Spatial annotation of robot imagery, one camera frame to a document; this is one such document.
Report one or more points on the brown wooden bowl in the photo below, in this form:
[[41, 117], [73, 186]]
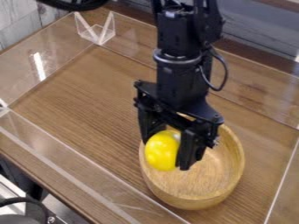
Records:
[[208, 182]]

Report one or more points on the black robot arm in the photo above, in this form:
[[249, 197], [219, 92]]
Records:
[[186, 28]]

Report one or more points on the yellow lemon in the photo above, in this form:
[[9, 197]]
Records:
[[160, 149]]

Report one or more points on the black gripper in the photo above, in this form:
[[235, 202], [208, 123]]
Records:
[[173, 100]]

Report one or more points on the clear acrylic corner bracket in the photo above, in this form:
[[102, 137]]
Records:
[[97, 34]]

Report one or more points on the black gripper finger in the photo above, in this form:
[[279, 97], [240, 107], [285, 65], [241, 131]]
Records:
[[190, 150]]

